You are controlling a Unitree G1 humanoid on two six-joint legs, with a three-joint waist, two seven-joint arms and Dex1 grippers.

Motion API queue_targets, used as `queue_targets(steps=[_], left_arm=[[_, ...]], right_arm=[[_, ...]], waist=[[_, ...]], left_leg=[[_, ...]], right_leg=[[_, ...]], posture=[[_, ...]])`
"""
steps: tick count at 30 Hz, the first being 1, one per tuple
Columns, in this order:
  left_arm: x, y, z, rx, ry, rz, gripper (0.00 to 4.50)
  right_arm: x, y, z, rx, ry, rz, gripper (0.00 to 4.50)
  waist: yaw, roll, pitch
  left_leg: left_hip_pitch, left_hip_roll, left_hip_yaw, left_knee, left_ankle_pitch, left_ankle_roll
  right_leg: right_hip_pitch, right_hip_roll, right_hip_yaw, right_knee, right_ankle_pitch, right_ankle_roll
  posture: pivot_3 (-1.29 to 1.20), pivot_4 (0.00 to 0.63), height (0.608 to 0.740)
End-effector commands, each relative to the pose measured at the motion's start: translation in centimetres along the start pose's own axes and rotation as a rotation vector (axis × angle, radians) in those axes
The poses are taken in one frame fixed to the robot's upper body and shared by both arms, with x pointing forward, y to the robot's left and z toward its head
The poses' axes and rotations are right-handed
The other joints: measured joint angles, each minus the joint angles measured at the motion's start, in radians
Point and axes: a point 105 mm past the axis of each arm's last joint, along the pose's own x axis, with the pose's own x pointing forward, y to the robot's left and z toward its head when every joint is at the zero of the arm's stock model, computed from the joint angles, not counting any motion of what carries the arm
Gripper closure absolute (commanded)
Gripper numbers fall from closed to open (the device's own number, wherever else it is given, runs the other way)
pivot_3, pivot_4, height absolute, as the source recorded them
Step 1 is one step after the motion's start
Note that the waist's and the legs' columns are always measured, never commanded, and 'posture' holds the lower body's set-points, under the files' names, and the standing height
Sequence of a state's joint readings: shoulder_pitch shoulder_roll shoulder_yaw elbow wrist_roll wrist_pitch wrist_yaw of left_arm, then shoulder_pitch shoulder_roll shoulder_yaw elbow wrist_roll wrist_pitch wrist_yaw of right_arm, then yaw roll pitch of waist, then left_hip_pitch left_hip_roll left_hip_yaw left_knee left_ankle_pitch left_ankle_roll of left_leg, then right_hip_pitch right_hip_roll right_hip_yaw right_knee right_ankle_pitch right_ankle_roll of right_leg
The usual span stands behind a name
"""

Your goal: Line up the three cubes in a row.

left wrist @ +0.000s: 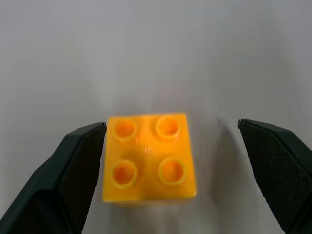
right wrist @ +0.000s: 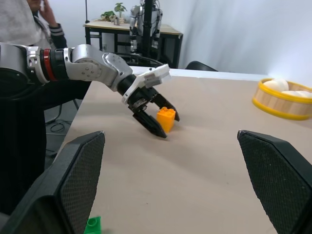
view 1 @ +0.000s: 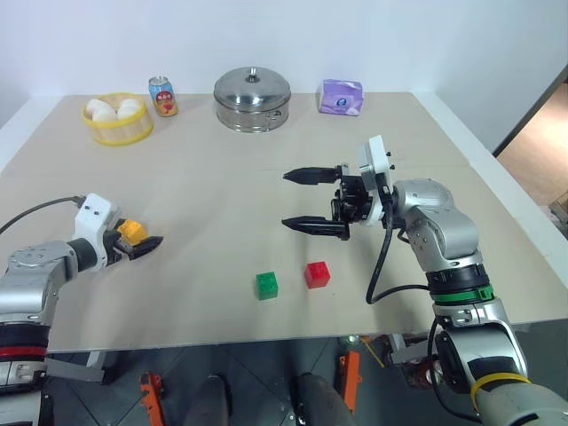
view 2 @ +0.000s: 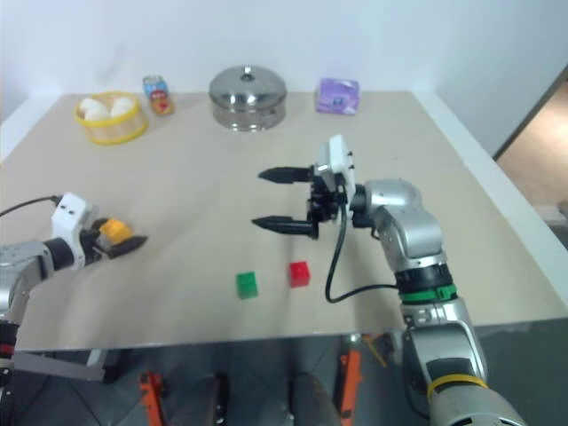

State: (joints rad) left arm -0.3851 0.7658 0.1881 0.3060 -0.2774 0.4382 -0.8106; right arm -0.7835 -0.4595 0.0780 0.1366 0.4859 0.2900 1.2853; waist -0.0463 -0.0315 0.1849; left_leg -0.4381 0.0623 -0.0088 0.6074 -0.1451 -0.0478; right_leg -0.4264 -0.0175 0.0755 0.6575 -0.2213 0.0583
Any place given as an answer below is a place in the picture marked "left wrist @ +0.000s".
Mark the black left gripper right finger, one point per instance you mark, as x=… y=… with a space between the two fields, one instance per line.
x=282 y=170

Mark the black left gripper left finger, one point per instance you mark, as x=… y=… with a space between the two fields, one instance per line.
x=56 y=180

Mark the yellow studded building block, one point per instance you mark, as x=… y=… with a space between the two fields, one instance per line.
x=148 y=158

